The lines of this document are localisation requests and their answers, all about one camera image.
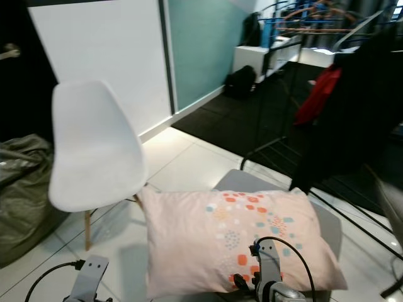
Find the pink patterned pillow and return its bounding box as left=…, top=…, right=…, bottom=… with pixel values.
left=138, top=186, right=349, bottom=300

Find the white plastic shell chair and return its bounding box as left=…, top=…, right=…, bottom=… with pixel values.
left=48, top=80, right=149, bottom=252

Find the black metal clothes rack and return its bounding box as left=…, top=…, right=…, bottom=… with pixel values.
left=239, top=0, right=403, bottom=259

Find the olive green bean bag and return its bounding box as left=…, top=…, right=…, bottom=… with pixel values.
left=0, top=133, right=71, bottom=266

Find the black backpack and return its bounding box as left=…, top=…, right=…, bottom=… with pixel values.
left=223, top=64, right=258, bottom=100

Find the red hanging garment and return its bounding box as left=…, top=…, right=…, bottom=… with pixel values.
left=292, top=64, right=343, bottom=127

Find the black hanging garment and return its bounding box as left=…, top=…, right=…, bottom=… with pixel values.
left=289, top=24, right=403, bottom=194

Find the white low cabinet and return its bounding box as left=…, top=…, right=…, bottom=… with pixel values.
left=231, top=43, right=291, bottom=81

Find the black upright bag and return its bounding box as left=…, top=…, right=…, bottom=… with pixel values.
left=240, top=12, right=263, bottom=48

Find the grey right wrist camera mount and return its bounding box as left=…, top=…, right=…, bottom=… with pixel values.
left=251, top=237, right=282, bottom=296

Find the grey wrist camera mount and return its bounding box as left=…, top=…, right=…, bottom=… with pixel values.
left=79, top=254, right=110, bottom=302
left=251, top=237, right=282, bottom=296

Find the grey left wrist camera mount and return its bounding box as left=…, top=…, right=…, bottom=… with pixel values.
left=79, top=254, right=110, bottom=302

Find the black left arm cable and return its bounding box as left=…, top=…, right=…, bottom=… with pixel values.
left=25, top=259, right=86, bottom=302

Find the metal door handle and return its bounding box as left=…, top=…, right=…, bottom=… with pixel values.
left=3, top=43, right=21, bottom=61

